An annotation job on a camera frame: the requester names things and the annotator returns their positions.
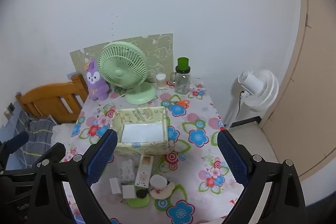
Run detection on printed fabric storage box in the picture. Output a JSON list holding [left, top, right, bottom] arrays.
[[110, 106, 170, 156]]

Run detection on cartoon printed wall sheet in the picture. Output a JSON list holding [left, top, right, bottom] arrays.
[[70, 33, 174, 83]]

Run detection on wall socket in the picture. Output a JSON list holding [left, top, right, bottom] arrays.
[[4, 103, 16, 119]]

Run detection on white remote control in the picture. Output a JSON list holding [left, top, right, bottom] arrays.
[[134, 154, 154, 188]]

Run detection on orange handled scissors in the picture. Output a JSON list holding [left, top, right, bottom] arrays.
[[169, 100, 189, 108]]

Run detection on beige door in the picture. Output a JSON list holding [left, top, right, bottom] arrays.
[[259, 0, 336, 182]]

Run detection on clear cotton swab jar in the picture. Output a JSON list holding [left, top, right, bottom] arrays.
[[156, 73, 167, 90]]

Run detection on small white square box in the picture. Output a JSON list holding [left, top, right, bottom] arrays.
[[121, 185, 137, 199]]

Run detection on grey plaid blanket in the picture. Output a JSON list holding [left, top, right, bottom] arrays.
[[10, 109, 57, 169]]

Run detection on white standing fan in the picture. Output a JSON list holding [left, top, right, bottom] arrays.
[[224, 69, 279, 130]]

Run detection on wooden chair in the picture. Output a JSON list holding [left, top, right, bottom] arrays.
[[15, 73, 90, 125]]

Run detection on black fan cord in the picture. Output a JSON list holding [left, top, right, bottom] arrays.
[[238, 90, 246, 119]]

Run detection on green desk fan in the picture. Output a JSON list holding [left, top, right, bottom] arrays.
[[98, 41, 158, 105]]

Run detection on glass mug jar green lid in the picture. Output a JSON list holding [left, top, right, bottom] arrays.
[[170, 57, 191, 94]]

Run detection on clear plastic pack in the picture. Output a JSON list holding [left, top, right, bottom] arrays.
[[119, 158, 137, 185]]

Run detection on small white card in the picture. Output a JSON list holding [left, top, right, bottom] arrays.
[[109, 178, 120, 194]]

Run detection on green case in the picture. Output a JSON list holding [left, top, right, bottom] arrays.
[[127, 196, 151, 208]]

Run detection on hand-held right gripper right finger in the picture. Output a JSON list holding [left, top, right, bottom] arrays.
[[217, 130, 307, 224]]

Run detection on floral tablecloth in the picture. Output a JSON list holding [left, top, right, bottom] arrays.
[[51, 80, 252, 224]]

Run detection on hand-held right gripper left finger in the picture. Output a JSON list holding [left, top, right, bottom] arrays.
[[26, 129, 118, 224]]

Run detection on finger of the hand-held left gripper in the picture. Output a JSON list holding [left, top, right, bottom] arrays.
[[34, 142, 67, 165], [5, 132, 30, 155]]

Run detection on purple plush bunny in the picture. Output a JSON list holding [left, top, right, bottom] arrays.
[[85, 60, 110, 101]]

